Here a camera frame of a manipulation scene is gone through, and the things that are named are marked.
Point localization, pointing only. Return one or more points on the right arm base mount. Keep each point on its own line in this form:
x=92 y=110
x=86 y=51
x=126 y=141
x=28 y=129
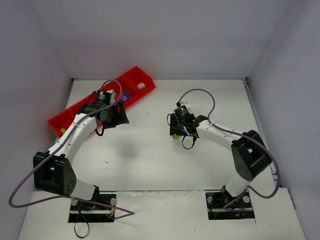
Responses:
x=222 y=206

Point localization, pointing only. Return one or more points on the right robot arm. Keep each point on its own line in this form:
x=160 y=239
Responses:
x=249 y=158

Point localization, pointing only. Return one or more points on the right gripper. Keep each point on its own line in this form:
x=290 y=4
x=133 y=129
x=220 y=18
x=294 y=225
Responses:
x=175 y=129

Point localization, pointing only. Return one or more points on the red compartment tray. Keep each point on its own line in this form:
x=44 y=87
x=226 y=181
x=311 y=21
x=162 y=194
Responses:
x=128 y=80

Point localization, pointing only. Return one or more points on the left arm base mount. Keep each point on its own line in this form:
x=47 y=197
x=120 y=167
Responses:
x=83 y=212

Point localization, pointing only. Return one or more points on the green lego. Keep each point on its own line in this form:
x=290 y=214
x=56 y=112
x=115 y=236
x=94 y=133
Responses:
x=175 y=137

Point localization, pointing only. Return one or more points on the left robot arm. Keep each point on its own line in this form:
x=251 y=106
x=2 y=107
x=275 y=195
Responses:
x=54 y=172

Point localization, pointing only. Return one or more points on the white curved lego brick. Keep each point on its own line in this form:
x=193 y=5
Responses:
x=141 y=86

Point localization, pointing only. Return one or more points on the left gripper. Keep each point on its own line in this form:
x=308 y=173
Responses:
x=119 y=115

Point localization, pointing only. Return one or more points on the purple lego brick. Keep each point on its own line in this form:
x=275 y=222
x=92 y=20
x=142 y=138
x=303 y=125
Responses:
x=125 y=96

